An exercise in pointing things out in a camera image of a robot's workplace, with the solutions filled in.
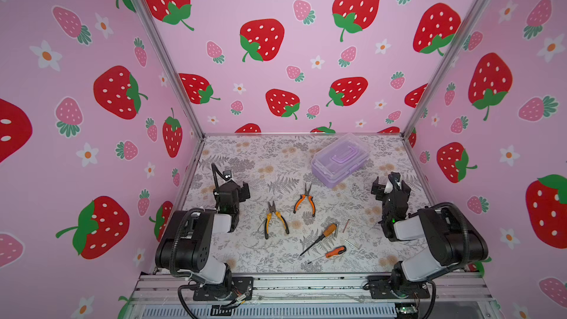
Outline silver hex key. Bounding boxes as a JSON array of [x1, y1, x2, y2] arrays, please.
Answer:
[[345, 239, 362, 250]]

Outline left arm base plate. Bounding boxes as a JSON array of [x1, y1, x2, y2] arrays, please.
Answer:
[[193, 276, 254, 301]]

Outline small orange handled screwdriver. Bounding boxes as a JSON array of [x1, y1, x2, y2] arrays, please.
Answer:
[[309, 245, 347, 264]]

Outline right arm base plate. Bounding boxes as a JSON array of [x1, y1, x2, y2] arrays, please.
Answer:
[[363, 276, 431, 300]]

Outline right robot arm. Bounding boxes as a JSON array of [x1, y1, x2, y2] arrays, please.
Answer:
[[371, 172, 489, 290]]

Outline aluminium front rail frame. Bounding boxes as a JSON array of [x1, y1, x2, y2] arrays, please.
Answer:
[[123, 272, 503, 318]]

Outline orange handled needle-nose pliers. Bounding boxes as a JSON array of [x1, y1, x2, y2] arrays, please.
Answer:
[[293, 183, 317, 218]]

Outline yellow handled combination pliers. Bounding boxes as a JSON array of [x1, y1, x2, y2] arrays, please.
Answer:
[[264, 200, 290, 240]]

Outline purple plastic tool box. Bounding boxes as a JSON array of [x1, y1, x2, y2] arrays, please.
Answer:
[[311, 134, 370, 188]]

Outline large orange handled screwdriver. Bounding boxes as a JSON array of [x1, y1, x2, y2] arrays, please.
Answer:
[[299, 223, 338, 257]]

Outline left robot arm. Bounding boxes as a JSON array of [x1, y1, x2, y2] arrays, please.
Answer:
[[154, 180, 250, 289]]

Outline red hex key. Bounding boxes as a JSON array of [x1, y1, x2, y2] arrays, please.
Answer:
[[342, 219, 350, 233]]

